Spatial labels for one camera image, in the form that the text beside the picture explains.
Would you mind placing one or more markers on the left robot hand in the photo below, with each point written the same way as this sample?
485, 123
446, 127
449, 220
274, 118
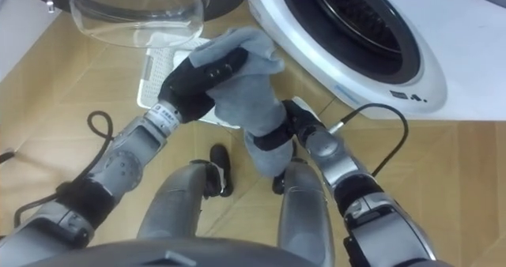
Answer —
189, 85

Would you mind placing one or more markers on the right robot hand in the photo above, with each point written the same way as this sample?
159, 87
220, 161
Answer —
302, 119

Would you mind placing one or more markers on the grey cloth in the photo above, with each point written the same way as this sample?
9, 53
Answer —
249, 97

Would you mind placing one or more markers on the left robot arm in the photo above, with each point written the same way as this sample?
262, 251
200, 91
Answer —
118, 160

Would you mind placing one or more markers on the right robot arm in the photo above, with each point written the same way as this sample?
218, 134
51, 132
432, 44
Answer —
371, 215

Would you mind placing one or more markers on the white cloth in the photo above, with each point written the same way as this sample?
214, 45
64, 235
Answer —
180, 59

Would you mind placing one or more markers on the white plastic laundry basket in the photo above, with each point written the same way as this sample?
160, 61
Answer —
158, 73

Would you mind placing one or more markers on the round glass washing machine door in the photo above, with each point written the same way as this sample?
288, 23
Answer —
138, 18

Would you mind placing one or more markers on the robot legs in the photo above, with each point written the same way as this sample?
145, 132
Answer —
174, 204

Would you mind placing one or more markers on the white stacked washing machine tower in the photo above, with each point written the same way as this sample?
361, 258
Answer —
454, 53

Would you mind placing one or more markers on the robot body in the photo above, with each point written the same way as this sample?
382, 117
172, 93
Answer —
158, 255

